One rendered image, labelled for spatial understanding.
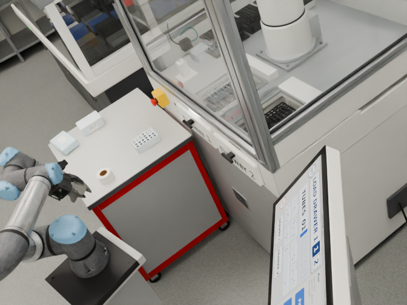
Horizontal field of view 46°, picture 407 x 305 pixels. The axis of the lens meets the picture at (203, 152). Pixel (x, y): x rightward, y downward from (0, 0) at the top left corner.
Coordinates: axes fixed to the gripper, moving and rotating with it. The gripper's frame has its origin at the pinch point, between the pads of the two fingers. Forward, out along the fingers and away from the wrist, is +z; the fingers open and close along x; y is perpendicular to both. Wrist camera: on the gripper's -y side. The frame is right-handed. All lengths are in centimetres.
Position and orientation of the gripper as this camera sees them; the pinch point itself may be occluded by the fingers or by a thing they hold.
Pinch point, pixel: (85, 192)
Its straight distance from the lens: 199.1
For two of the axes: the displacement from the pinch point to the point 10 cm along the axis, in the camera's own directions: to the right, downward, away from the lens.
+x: 7.1, -5.5, -4.4
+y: 0.9, 6.9, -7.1
